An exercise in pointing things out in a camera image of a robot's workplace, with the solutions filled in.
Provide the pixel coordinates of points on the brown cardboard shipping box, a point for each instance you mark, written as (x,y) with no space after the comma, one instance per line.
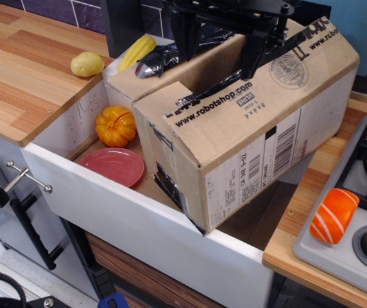
(213,153)

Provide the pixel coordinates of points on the pink plastic plate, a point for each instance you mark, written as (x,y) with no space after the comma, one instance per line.
(120,165)

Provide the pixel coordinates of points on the orange salmon sushi toy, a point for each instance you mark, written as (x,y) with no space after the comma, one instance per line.
(333,216)

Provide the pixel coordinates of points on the grey toy stove top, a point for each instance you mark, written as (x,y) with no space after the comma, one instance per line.
(339,260)

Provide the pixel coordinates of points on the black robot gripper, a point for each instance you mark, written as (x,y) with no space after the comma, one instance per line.
(243,17)

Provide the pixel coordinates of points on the yellow toy potato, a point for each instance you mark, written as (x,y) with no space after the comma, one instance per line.
(87,64)

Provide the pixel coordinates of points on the white toy sink basin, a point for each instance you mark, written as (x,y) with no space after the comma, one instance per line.
(141,222)

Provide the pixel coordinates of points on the yellow toy corn cob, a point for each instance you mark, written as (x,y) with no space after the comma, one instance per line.
(139,49)

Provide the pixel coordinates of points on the silver spoon in black wrap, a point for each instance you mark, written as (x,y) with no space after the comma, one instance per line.
(155,63)

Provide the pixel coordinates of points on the orange toy pumpkin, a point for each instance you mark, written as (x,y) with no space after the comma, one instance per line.
(116,127)

